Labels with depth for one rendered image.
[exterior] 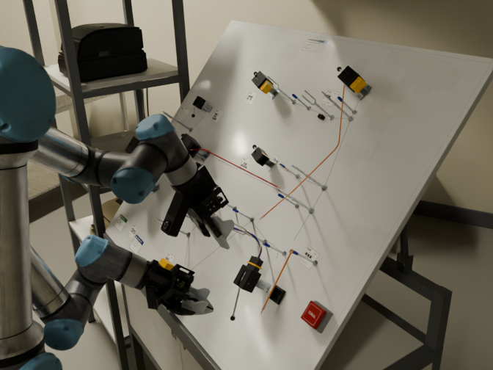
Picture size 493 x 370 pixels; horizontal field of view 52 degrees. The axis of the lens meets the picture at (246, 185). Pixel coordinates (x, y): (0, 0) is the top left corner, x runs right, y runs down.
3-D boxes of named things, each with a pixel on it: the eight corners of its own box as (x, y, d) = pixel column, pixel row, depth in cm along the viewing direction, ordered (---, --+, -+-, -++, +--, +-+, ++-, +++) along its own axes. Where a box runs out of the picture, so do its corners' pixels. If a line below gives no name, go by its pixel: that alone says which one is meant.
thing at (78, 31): (77, 84, 193) (67, 31, 185) (59, 74, 211) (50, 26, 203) (149, 72, 209) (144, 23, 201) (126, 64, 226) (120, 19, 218)
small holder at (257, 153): (268, 147, 160) (253, 136, 155) (279, 163, 154) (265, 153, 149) (258, 157, 161) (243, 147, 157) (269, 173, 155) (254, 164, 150)
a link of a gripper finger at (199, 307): (221, 313, 123) (188, 299, 120) (208, 322, 127) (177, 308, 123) (222, 302, 125) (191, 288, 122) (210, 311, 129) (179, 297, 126)
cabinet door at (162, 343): (185, 405, 183) (176, 318, 167) (129, 324, 225) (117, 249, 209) (191, 402, 184) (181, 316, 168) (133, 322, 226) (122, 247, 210)
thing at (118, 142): (89, 181, 208) (86, 166, 205) (66, 156, 235) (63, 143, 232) (162, 163, 224) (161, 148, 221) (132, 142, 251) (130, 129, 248)
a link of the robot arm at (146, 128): (124, 137, 103) (144, 112, 109) (150, 176, 110) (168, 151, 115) (152, 133, 99) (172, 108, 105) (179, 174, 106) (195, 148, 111)
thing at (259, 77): (270, 76, 174) (253, 62, 168) (283, 91, 166) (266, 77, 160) (261, 86, 175) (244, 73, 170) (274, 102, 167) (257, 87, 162)
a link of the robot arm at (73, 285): (48, 315, 114) (70, 281, 110) (63, 285, 124) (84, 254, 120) (79, 330, 116) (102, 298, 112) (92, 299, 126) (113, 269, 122)
